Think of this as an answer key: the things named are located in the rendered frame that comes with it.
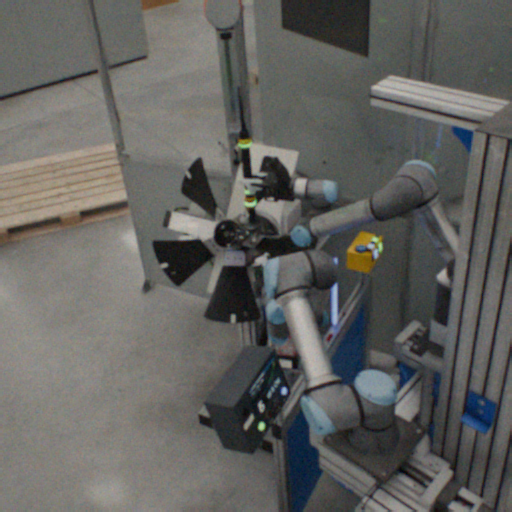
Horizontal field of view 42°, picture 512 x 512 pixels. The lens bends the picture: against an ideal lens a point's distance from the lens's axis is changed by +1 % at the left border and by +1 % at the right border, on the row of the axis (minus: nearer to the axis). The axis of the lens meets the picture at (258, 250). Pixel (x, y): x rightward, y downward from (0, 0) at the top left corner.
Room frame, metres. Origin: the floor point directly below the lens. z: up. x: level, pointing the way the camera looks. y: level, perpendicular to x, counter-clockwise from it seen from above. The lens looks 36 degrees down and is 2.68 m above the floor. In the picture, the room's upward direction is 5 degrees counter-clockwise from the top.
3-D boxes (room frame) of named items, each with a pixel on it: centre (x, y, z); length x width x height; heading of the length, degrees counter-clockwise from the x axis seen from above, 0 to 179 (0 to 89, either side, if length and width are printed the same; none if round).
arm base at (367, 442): (1.28, -0.30, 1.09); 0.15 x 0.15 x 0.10
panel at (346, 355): (1.88, -0.24, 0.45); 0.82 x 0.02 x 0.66; 149
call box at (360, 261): (2.22, -0.45, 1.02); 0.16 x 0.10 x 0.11; 149
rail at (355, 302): (1.88, -0.24, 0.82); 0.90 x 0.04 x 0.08; 149
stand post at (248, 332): (2.31, 0.07, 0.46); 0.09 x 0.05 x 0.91; 59
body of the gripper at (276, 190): (2.11, -0.10, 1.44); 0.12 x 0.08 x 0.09; 69
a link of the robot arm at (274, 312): (1.74, -0.05, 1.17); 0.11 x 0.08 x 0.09; 6
